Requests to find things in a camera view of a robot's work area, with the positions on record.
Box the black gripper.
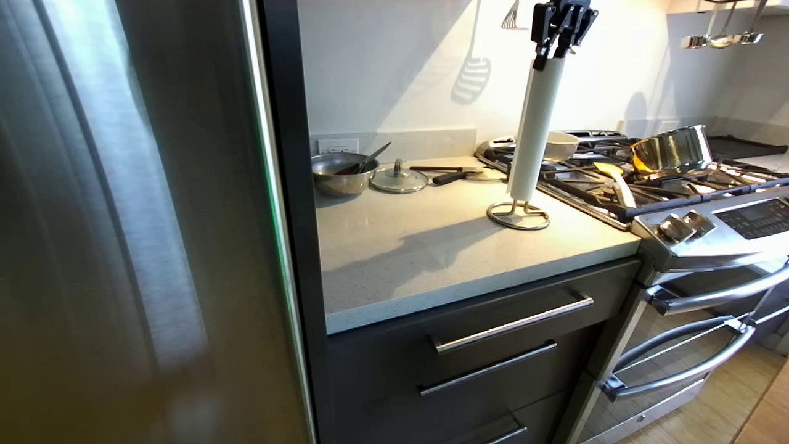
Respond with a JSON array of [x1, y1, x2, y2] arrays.
[[527, 0, 602, 74]]

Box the white paper towel roll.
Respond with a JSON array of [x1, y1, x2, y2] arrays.
[[504, 53, 568, 204]]

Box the metal paper towel stand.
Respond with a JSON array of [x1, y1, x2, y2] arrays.
[[482, 197, 551, 234]]

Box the yellow spatula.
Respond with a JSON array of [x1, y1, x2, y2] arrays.
[[592, 160, 640, 211]]

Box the stainless steel pot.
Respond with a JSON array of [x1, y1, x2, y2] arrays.
[[625, 122, 716, 185]]

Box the hanging metal ladles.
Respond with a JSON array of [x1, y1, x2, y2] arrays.
[[683, 0, 768, 52]]

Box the metal pot lid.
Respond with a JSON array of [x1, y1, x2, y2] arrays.
[[368, 156, 432, 197]]

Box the black flat slab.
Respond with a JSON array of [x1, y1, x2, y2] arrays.
[[704, 132, 789, 165]]

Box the dark utensil in bowl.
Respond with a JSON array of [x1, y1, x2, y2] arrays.
[[350, 138, 395, 175]]

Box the silver stove knob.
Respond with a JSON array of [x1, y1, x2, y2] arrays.
[[683, 207, 716, 239], [657, 211, 697, 246]]

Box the metal pan with lid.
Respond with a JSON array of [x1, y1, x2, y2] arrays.
[[310, 149, 381, 199]]

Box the stainless steel stove range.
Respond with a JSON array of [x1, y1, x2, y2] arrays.
[[474, 120, 789, 444]]

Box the dark grey drawer cabinet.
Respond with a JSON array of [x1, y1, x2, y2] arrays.
[[314, 254, 645, 444]]

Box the stainless steel refrigerator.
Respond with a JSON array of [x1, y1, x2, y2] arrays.
[[0, 0, 319, 444]]

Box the black handled knife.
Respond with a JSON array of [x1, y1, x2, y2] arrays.
[[406, 160, 487, 188]]

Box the silver bar drawer handle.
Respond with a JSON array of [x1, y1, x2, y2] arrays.
[[417, 338, 561, 400], [432, 291, 596, 357], [486, 422, 531, 444]]

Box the curved silver oven handle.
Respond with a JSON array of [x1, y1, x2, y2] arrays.
[[645, 259, 789, 318], [596, 312, 758, 403]]

